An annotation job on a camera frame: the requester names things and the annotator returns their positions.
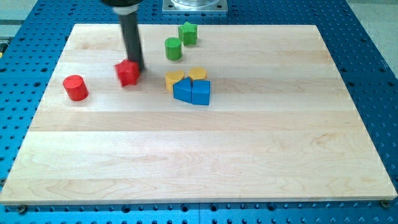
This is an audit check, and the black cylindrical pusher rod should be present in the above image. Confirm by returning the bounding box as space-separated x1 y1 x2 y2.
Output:
119 12 145 70

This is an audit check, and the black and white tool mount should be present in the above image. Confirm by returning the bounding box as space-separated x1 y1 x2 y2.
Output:
101 0 142 15

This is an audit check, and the light wooden board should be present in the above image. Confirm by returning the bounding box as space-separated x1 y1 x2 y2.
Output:
1 24 397 205

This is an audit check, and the left board clamp screw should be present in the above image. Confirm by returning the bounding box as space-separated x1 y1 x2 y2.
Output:
17 205 27 214

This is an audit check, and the board clamp screw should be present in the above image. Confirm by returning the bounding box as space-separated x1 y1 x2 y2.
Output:
380 200 390 209
17 205 27 214

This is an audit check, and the right board clamp screw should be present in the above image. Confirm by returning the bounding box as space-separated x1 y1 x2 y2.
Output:
380 200 390 209

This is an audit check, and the green cylinder block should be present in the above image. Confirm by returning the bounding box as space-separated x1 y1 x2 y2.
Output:
164 37 182 60

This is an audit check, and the green star block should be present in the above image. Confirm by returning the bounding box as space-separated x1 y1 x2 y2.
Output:
178 22 198 45

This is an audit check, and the yellow heart block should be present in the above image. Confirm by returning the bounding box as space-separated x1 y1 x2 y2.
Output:
165 70 185 92

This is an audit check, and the yellow hexagon block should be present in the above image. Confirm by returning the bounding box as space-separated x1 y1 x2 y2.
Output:
188 67 208 81

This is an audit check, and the red cylinder block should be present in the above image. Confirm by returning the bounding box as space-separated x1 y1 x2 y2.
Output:
63 75 89 101

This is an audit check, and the blue triangular block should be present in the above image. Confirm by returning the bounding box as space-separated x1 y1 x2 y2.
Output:
173 78 192 103

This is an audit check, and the blue cube block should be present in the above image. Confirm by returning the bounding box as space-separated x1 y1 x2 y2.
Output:
192 80 211 105

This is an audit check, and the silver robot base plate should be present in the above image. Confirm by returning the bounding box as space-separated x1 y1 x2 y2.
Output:
162 0 228 14

